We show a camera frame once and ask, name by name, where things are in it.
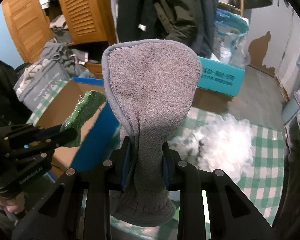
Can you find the blue cardboard box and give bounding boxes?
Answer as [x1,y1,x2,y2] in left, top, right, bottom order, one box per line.
[29,77,119,179]

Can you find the person's left hand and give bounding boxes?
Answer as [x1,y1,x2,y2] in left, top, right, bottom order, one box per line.
[0,192,25,215]

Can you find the grey printed tote bag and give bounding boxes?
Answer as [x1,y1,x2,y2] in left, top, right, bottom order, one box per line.
[14,59,70,111]

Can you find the clear plastic storage bag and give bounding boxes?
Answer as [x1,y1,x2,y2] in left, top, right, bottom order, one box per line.
[213,9,250,69]

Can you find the hanging dark coats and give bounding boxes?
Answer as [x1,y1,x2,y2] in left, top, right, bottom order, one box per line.
[110,0,218,58]

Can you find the white shoe rack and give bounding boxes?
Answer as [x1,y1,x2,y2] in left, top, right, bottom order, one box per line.
[281,89,300,162]

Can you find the grey clothes pile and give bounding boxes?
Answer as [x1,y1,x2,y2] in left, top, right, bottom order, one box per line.
[40,15,95,78]

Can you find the green checkered tablecloth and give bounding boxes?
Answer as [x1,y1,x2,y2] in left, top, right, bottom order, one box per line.
[26,78,285,240]

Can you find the teal shoe box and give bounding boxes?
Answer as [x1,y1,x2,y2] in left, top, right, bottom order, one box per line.
[198,57,245,97]

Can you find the green glitter scrub cloth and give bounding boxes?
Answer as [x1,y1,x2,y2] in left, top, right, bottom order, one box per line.
[59,90,106,148]

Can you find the wooden louvered wardrobe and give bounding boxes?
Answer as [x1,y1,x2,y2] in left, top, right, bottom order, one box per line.
[1,0,118,79]

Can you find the white mesh bath pouf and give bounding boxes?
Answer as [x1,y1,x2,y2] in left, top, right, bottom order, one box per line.
[168,114,254,183]

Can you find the grey fleece mitt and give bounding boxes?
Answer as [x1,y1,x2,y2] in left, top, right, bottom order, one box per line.
[101,40,202,227]

